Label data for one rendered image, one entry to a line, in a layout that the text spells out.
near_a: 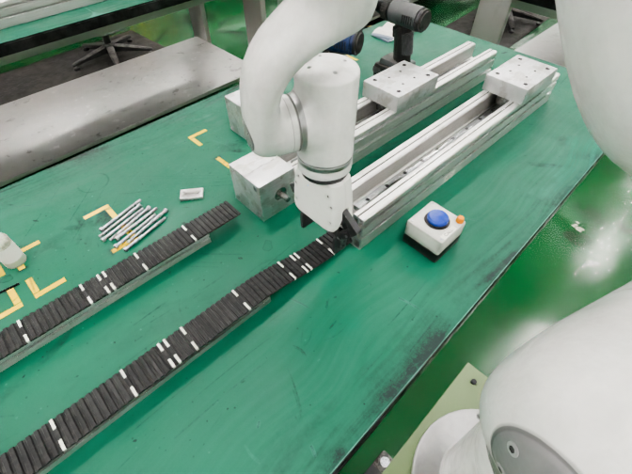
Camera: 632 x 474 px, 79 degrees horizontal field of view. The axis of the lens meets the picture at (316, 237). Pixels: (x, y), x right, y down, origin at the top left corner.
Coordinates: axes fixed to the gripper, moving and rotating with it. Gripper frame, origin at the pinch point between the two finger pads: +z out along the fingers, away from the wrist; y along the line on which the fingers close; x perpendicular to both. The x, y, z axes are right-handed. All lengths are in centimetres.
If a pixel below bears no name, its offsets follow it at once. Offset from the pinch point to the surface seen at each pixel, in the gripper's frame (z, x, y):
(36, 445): 2, -52, 0
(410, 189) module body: -2.1, 19.1, 5.2
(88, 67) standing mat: 83, 38, -288
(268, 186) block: -3.1, -1.5, -13.8
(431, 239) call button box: 0.0, 13.2, 14.9
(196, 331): 2.1, -28.0, 0.0
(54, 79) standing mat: 83, 12, -287
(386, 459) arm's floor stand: 81, 0, 30
